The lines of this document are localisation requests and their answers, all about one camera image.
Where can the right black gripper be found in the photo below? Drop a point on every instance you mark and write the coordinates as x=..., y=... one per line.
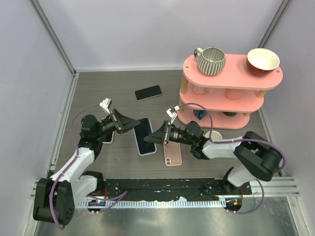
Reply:
x=159, y=136

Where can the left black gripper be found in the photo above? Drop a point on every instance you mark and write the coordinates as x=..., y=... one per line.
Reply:
x=121, y=123

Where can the lilac phone case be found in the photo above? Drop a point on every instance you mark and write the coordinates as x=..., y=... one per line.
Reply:
x=140, y=132

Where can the beige phone case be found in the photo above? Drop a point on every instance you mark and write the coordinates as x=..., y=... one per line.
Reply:
x=109, y=140

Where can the phone with white edge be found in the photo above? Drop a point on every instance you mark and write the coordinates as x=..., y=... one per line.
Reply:
x=107, y=137

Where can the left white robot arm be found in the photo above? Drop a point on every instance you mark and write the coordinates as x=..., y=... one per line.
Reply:
x=57, y=196

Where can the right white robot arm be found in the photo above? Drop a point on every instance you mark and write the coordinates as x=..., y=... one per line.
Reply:
x=259, y=159

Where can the pink phone case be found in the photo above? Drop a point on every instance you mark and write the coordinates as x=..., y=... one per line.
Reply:
x=172, y=154

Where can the black phone silver edge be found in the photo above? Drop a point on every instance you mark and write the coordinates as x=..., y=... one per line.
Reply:
x=149, y=92

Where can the blue cup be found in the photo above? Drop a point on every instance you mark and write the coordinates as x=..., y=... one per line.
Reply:
x=199, y=114

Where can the yellow green mug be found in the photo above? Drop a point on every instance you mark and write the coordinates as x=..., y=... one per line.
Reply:
x=215, y=135

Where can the clear pink glass cup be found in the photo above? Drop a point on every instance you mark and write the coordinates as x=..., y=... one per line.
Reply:
x=201, y=90

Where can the black mounting plate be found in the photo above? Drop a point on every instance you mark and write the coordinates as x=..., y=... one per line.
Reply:
x=167, y=189

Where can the pink three-tier shelf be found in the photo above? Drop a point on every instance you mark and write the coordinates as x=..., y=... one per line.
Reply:
x=233, y=76

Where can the dark cup bottom shelf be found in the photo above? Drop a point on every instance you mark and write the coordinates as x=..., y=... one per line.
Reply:
x=230, y=114

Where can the grey striped mug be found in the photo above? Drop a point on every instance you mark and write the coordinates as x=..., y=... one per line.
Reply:
x=210, y=61

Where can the red white bowl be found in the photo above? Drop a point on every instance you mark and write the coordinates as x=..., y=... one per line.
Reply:
x=261, y=62

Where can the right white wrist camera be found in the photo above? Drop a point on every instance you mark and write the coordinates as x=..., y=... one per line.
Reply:
x=172, y=112

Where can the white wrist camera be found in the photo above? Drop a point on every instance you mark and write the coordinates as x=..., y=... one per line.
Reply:
x=105, y=105
x=172, y=112

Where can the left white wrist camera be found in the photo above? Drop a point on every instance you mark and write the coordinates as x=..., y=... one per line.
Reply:
x=105, y=105

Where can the white slotted cable duct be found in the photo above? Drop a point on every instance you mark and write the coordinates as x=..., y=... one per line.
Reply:
x=181, y=203

